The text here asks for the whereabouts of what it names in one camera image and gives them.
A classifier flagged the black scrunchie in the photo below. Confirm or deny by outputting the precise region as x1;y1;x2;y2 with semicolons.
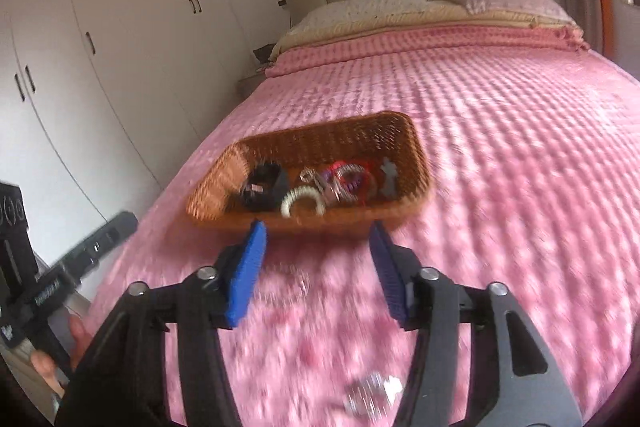
239;161;290;212

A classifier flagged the white spiral hair tie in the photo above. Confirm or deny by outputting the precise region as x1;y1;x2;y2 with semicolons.
278;184;328;219

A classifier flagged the person's left hand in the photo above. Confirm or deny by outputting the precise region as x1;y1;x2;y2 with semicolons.
29;313;92;399

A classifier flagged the clear bead bracelet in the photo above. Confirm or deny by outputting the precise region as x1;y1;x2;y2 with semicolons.
344;371;406;417

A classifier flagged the red hair tie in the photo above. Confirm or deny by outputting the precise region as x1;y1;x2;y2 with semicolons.
322;158;384;208

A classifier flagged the white wardrobe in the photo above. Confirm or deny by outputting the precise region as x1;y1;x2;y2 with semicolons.
1;0;253;263

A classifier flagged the silver chain bracelet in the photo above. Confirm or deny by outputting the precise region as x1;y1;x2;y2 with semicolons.
259;263;314;308

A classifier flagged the white textured pillow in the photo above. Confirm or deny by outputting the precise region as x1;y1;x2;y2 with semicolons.
290;0;428;35

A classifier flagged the brown wicker basket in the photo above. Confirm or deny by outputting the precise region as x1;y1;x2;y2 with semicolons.
186;112;432;234

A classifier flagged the grey star hair clip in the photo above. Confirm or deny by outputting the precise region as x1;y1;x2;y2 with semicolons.
378;157;398;200

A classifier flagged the clear spiral hair tie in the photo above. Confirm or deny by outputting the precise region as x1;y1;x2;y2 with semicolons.
298;166;352;208

